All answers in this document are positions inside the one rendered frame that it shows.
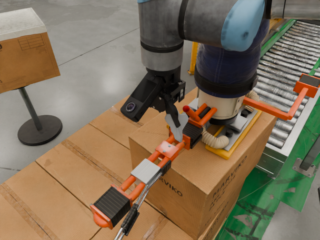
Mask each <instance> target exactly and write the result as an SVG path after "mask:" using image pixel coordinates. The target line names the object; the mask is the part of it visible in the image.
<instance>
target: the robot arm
mask: <svg viewBox="0 0 320 240"><path fill-rule="evenodd" d="M137 3H138V7H139V24H140V50H141V62H142V64H143V65H144V66H145V67H146V70H147V72H148V73H147V74H146V75H145V77H144V78H143V79H142V81H141V82H140V83H139V85H138V86H137V87H136V89H135V90H134V91H133V93H132V94H131V95H130V96H129V98H128V99H127V100H126V102H125V103H124V104H123V106H122V107H121V109H120V111H121V113H122V114H123V115H124V116H125V117H127V118H129V119H130V120H132V121H133V122H138V121H139V120H140V119H141V117H142V116H143V115H144V113H145V112H146V110H147V109H148V108H149V107H150V108H151V107H152V108H154V109H156V110H158V111H159V113H161V112H164V111H166V116H165V121H166V122H167V123H168V124H169V126H170V129H171V132H172V133H173V135H174V139H176V140H177V141H178V142H182V138H183V134H182V130H183V128H184V127H185V125H186V124H187V122H188V119H189V118H188V116H187V114H180V113H179V111H178V110H177V108H176V106H175V105H174V103H175V102H176V101H177V100H178V97H179V103H180V102H181V101H182V100H183V99H184V97H185V86H186V82H185V81H183V80H181V79H180V71H181V64H182V58H183V46H184V40H189V41H193V42H197V43H202V44H206V45H211V46H215V47H219V48H224V49H225V50H228V51H233V50H234V51H245V50H247V49H248V48H249V47H250V46H251V44H252V43H253V40H254V38H255V36H256V34H257V32H258V29H259V26H260V23H261V20H262V19H270V20H273V19H303V20H320V0H137ZM178 82H179V83H180V82H182V83H181V84H180V85H179V83H178ZM181 89H183V95H182V96H181V97H180V92H181Z"/></svg>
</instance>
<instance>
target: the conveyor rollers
mask: <svg viewBox="0 0 320 240"><path fill-rule="evenodd" d="M319 57H320V25H317V24H313V23H309V22H304V21H300V20H297V21H296V22H295V23H294V24H293V25H292V26H291V27H290V28H289V29H288V30H287V31H286V32H285V33H284V34H283V35H282V36H281V37H280V38H279V39H278V40H277V41H276V42H275V43H274V44H273V45H272V46H271V47H270V48H269V50H268V51H267V52H266V53H265V54H264V55H263V56H262V57H261V58H260V61H259V64H258V67H257V76H258V77H259V79H258V82H257V85H256V86H255V87H254V88H253V89H252V90H253V91H254V92H255V93H257V95H258V96H259V99H260V100H261V101H263V102H265V103H268V104H270V105H272V106H274V107H276V108H279V109H281V111H283V112H285V113H288V112H289V110H290V108H291V107H292V105H293V103H294V102H295V100H296V98H297V97H298V95H299V93H297V92H294V91H293V89H294V86H295V84H296V82H297V81H299V79H300V77H301V75H302V73H304V74H308V75H309V73H310V71H311V70H312V68H313V67H314V65H315V63H316V62H317V60H318V59H319ZM309 98H310V97H308V96H305V97H304V99H303V101H302V102H301V104H300V106H299V107H298V109H297V111H296V113H295V114H294V116H293V117H294V118H292V120H283V119H281V118H277V119H279V120H281V121H283V122H281V121H279V120H277V121H276V123H275V125H274V127H276V128H278V129H281V130H283V131H285V132H288V133H290V131H291V130H292V127H293V126H291V125H294V124H295V123H296V120H297V118H298V117H299V116H300V112H302V110H303V108H304V106H305V104H306V103H307V101H308V99H309ZM284 122H286V123H288V124H286V123H284ZM289 124H290V125H289ZM276 128H273V130H272V132H271V135H272V136H274V137H277V138H279V139H281V140H283V141H285V140H286V139H287V138H288V137H287V136H288V134H287V133H285V132H283V131H280V130H278V129H276ZM267 143H268V144H270V145H272V146H274V147H276V148H279V149H281V148H282V147H283V143H284V142H282V141H280V140H278V139H275V138H273V137H271V136H270V137H269V139H268V141H267Z"/></svg>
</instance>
